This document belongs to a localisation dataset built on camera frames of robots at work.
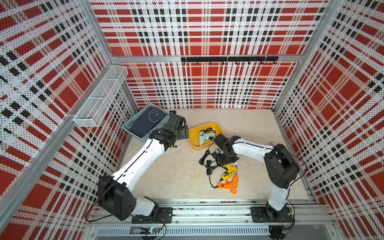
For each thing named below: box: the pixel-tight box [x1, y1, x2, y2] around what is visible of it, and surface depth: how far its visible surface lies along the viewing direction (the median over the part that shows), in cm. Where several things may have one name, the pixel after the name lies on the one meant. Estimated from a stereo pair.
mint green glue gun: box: [199, 131, 215, 146], surface depth 103 cm
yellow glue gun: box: [219, 163, 237, 182], surface depth 88 cm
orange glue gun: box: [217, 175, 239, 194], surface depth 84 cm
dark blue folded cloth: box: [128, 105, 169, 138], surface depth 110 cm
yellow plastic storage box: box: [188, 122, 224, 150], surface depth 106 cm
